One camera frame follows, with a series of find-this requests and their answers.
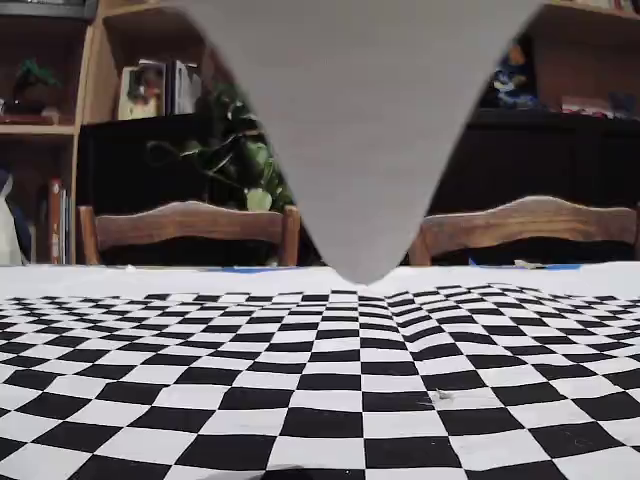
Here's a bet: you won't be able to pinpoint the black low cabinet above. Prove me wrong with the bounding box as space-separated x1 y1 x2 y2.
78 107 640 267

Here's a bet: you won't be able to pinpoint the orange spine book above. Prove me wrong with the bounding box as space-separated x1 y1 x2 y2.
47 177 65 265

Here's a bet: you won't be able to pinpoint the brick bonsai model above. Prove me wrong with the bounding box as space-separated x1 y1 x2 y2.
0 57 72 125

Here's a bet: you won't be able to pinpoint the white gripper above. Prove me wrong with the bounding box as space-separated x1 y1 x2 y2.
188 0 545 287

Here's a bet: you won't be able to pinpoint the blue tape strip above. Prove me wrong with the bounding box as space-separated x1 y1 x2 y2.
468 258 584 271
223 265 301 274

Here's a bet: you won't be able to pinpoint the thin pale book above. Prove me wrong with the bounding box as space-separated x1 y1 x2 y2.
63 192 76 265

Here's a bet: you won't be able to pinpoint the small red items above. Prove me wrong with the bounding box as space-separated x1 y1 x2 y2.
560 95 617 117

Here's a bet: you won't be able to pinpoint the green leafy houseplant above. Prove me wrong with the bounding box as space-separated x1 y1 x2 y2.
146 82 297 214

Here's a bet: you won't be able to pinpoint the grey white books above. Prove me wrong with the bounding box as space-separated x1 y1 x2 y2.
167 58 204 115

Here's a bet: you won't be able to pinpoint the wooden cube bookshelf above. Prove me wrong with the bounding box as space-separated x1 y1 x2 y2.
0 0 96 266

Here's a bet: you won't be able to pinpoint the wooden chair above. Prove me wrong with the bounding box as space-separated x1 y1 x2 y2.
408 194 640 267
77 199 302 267

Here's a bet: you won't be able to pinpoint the long wooden wall shelf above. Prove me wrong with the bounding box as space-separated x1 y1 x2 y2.
82 0 640 126

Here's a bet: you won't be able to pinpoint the checkered print white sheet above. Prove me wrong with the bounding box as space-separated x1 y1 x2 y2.
0 263 640 480

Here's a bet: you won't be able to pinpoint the blue glass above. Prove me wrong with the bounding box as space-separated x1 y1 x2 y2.
607 90 640 120

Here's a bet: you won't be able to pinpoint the illustrated picture box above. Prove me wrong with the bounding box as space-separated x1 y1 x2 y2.
118 60 168 120

